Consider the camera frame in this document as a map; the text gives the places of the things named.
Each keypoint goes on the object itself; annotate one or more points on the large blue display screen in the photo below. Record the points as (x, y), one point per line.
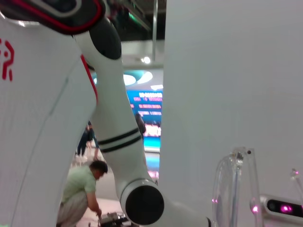
(151, 106)

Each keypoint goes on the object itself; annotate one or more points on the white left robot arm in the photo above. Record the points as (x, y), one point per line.
(113, 113)

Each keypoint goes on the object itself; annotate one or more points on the black red-trimmed robot head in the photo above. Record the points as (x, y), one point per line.
(71, 16)

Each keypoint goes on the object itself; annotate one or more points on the crouching man green shirt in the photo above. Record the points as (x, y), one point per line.
(80, 184)

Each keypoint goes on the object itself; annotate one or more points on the clear white glasses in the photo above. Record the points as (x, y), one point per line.
(252, 170)

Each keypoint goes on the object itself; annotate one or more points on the round ceiling lamp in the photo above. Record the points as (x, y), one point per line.
(146, 60)

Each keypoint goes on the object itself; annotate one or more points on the standing person in black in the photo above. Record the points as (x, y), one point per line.
(141, 126)

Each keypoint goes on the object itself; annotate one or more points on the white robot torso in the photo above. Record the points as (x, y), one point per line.
(35, 118)

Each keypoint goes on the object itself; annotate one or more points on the grey metal pole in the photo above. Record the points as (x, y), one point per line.
(155, 30)

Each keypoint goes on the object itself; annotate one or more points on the grey metal equipment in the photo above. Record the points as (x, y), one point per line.
(113, 218)

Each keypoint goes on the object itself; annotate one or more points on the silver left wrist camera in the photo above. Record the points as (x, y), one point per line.
(274, 205)

